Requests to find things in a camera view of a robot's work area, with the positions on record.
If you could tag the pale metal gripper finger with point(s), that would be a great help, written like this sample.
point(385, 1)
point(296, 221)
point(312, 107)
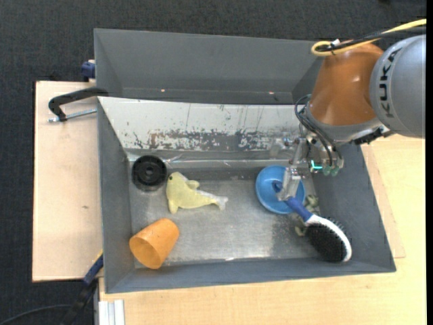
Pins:
point(299, 185)
point(287, 188)

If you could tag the orange plastic cup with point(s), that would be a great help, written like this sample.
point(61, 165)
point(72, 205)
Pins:
point(154, 244)

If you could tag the grey metal bin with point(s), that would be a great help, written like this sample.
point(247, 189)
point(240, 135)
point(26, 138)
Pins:
point(233, 235)

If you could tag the blue bowl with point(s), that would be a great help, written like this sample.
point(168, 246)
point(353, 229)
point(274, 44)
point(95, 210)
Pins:
point(267, 191)

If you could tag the blue and white brush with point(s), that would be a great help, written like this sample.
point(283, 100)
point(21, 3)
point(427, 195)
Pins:
point(329, 244)

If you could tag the yellow toy seal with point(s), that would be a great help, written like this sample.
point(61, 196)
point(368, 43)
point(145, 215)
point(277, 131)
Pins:
point(184, 195)

